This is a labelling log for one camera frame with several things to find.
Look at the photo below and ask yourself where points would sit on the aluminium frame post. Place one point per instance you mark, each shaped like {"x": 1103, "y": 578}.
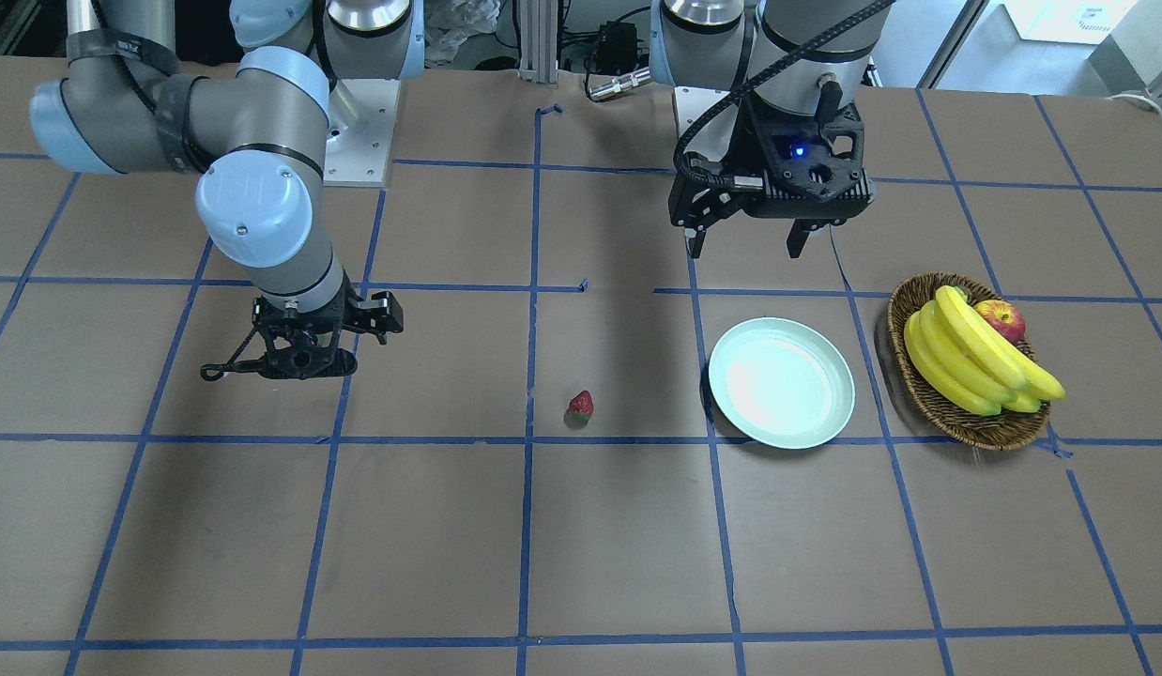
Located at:
{"x": 538, "y": 40}

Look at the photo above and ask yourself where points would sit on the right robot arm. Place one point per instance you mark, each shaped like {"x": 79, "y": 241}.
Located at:
{"x": 257, "y": 144}

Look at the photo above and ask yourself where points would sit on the light green plate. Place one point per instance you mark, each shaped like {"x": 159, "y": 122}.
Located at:
{"x": 781, "y": 383}

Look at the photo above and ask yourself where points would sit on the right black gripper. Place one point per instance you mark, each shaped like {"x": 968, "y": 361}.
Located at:
{"x": 375, "y": 315}

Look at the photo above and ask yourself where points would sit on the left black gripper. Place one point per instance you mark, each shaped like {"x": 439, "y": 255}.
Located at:
{"x": 742, "y": 150}

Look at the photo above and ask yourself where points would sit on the yellow banana bunch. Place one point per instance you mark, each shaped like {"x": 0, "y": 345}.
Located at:
{"x": 969, "y": 363}

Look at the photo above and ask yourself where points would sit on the red apple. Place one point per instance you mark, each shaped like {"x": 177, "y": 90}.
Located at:
{"x": 1004, "y": 317}

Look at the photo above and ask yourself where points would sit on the woven wicker basket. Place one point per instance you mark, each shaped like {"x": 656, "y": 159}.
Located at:
{"x": 917, "y": 402}

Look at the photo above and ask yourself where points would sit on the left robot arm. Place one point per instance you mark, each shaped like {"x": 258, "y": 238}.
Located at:
{"x": 802, "y": 57}

